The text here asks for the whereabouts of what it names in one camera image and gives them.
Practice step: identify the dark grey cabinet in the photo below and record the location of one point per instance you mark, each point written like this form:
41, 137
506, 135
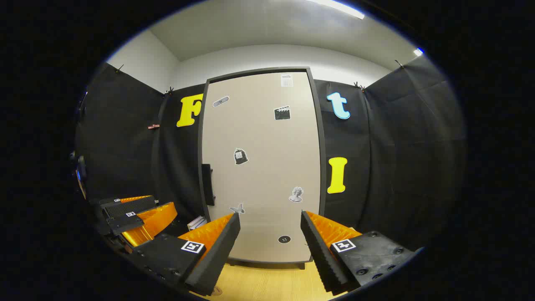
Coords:
322, 138

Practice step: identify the black backdrop cloth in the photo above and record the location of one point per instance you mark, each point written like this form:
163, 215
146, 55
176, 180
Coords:
397, 146

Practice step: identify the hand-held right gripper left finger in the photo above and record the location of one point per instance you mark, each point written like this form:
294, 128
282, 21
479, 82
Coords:
219, 255

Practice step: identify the beige cabinet door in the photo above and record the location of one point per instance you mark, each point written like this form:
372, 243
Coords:
263, 175

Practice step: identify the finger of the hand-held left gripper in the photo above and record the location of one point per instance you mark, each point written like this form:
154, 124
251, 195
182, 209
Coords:
129, 207
125, 223

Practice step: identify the black cloth clip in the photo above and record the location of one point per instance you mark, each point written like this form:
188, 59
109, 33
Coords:
119, 67
358, 85
169, 90
399, 64

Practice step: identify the long ceiling light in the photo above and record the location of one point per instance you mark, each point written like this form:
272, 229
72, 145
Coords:
338, 7

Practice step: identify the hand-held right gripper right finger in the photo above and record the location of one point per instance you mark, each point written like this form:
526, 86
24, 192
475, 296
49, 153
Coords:
317, 255

